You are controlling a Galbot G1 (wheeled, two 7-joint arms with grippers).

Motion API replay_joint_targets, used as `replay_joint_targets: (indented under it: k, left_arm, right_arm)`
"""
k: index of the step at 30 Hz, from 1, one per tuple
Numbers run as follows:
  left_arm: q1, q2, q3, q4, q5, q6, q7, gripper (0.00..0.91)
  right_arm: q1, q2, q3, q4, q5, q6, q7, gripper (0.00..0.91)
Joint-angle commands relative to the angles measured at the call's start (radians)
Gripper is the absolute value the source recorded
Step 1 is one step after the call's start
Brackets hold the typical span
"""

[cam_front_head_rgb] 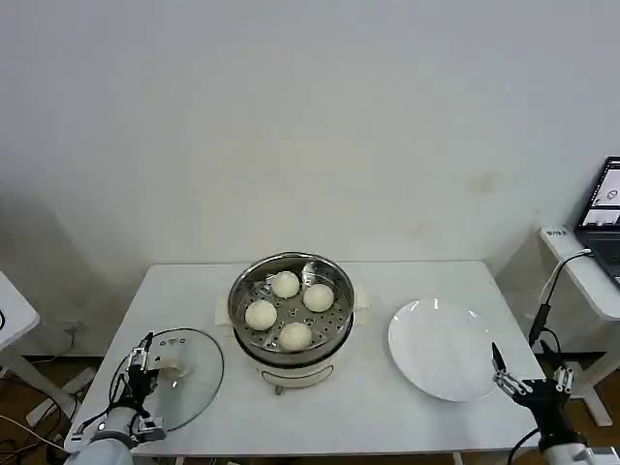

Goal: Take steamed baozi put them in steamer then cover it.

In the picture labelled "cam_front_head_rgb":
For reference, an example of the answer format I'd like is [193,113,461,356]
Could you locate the perforated steel steamer basket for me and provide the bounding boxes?
[229,251,357,362]

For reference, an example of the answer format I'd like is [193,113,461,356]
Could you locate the white steamed bun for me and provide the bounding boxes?
[278,322,313,354]
[302,283,335,314]
[244,300,279,331]
[269,270,301,299]

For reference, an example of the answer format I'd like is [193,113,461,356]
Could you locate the white electric cooker base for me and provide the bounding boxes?
[212,284,373,396]

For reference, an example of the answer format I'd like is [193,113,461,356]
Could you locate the round white plate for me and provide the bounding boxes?
[387,298,505,403]

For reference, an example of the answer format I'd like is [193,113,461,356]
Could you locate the black cable with adapter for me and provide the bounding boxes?
[527,249,593,384]

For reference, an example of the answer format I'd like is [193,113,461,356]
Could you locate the white desk with label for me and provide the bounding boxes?
[540,225,620,430]

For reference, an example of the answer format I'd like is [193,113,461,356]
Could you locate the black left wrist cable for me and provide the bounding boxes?
[72,370,142,437]

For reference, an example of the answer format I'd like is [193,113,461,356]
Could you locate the white desk with cable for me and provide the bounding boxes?
[0,269,98,403]

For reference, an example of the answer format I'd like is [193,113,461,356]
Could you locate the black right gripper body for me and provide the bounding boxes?
[513,381,575,440]

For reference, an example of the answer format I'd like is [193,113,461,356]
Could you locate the round glass lid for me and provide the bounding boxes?
[115,327,226,432]

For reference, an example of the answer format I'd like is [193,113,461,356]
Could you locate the black floor cable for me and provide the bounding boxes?
[0,377,81,459]

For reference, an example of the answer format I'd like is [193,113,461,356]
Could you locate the open black laptop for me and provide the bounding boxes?
[574,155,620,287]

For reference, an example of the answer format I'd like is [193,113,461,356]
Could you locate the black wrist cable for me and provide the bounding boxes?
[506,427,543,465]
[72,370,142,437]

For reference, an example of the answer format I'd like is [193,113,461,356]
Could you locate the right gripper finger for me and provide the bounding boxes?
[541,339,575,393]
[492,342,527,396]

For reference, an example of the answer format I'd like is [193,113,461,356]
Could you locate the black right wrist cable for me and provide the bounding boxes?
[506,427,543,465]

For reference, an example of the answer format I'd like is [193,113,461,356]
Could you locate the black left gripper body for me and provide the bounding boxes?
[126,367,161,408]

